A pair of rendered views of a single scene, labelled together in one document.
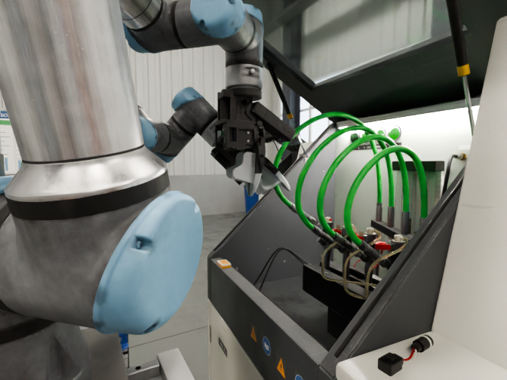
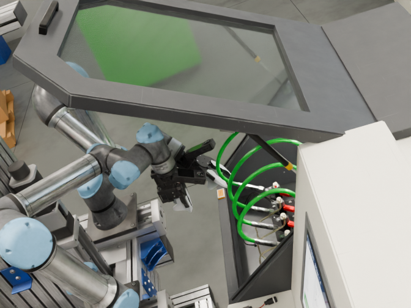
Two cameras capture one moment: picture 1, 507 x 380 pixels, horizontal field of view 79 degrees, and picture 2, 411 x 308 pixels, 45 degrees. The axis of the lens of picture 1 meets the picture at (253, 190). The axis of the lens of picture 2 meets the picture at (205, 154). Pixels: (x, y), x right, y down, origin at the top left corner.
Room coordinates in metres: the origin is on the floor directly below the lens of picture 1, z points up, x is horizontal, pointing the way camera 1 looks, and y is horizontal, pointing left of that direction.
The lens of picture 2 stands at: (-0.36, -0.84, 2.36)
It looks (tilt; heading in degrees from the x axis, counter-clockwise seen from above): 36 degrees down; 35
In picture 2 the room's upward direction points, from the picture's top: 23 degrees counter-clockwise
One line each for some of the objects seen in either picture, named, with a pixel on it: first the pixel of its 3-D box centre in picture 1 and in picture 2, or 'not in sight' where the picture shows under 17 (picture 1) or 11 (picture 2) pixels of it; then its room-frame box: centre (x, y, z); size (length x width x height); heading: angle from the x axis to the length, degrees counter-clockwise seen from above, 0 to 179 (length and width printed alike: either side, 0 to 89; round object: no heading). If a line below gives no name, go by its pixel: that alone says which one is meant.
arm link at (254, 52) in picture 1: (243, 40); (152, 144); (0.63, 0.02, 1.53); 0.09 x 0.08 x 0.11; 163
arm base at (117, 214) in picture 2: not in sight; (106, 208); (0.74, 0.50, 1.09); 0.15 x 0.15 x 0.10
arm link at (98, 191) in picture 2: not in sight; (95, 187); (0.74, 0.50, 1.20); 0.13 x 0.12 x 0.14; 167
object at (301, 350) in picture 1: (252, 320); (232, 245); (0.77, 0.00, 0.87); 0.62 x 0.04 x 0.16; 25
